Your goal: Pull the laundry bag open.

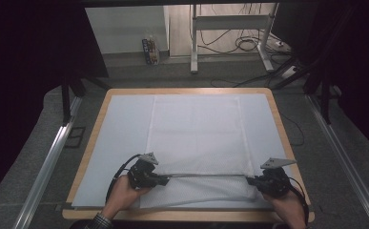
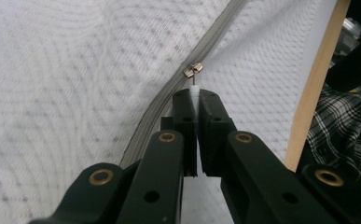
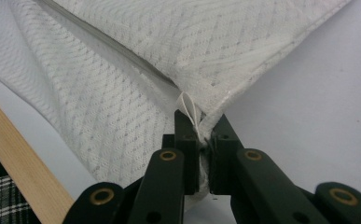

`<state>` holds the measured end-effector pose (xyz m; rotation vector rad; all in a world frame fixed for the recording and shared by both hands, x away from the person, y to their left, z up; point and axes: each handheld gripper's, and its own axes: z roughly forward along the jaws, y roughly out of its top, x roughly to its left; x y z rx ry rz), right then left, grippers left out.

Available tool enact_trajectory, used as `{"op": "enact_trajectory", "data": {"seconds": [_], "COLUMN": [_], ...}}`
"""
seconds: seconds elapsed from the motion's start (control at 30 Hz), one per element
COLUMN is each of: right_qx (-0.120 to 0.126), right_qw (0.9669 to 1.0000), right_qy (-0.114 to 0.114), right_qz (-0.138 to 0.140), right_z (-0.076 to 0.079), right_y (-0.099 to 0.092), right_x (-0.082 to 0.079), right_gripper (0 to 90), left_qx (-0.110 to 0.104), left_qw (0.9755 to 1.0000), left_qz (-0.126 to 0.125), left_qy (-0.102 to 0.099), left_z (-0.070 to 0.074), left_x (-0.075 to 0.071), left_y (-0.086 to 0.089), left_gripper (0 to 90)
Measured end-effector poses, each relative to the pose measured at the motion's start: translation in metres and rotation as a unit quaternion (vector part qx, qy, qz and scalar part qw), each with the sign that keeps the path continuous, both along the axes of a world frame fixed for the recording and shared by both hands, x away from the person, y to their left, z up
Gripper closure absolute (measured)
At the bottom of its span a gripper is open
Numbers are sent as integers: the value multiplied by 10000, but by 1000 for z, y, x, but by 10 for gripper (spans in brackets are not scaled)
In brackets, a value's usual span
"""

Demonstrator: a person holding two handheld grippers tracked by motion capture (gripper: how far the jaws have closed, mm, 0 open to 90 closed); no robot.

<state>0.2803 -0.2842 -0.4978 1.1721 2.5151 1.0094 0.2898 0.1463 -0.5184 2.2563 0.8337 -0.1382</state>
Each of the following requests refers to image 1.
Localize person's right hand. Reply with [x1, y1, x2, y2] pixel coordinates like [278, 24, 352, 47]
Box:
[262, 187, 306, 223]

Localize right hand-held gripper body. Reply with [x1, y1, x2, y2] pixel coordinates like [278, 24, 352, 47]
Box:
[256, 156, 297, 198]

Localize tangle of black floor cables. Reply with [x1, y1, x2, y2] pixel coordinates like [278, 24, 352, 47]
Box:
[197, 28, 290, 55]

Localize wooden table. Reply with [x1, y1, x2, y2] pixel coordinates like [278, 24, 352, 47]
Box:
[61, 87, 316, 223]

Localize dark curtain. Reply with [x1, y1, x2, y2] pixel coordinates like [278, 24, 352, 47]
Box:
[0, 0, 110, 208]
[274, 0, 369, 160]

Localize black stand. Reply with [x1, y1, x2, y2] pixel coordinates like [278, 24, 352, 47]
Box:
[267, 52, 334, 126]
[59, 74, 112, 127]

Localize white table mat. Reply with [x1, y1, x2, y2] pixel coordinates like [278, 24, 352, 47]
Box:
[72, 93, 301, 210]

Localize white mesh laundry bag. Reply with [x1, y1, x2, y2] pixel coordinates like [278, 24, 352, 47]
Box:
[139, 94, 260, 210]

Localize white desk frame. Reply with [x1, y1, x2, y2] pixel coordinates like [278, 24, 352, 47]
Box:
[190, 3, 280, 74]

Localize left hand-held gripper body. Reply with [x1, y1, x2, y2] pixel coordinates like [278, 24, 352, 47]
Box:
[127, 152, 161, 191]

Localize black floor frame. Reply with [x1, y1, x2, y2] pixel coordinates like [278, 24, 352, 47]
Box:
[64, 126, 87, 149]

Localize person's left hand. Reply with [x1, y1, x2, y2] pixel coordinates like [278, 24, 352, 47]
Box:
[106, 174, 152, 217]

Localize white power strip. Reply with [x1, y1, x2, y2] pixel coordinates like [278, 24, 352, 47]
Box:
[279, 65, 300, 80]

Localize aluminium floor rail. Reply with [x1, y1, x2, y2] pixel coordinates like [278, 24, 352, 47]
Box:
[11, 94, 85, 229]
[305, 94, 369, 229]

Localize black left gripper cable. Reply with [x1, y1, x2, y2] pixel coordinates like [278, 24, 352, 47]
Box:
[105, 154, 143, 208]

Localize thin black floor cable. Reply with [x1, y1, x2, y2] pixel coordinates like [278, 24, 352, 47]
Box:
[278, 111, 306, 148]

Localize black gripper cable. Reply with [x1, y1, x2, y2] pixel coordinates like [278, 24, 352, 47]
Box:
[105, 154, 143, 208]
[288, 177, 310, 225]

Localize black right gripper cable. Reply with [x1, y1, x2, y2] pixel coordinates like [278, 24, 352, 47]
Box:
[288, 177, 310, 225]

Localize colourful printed box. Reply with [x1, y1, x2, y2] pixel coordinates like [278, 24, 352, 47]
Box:
[141, 36, 161, 67]

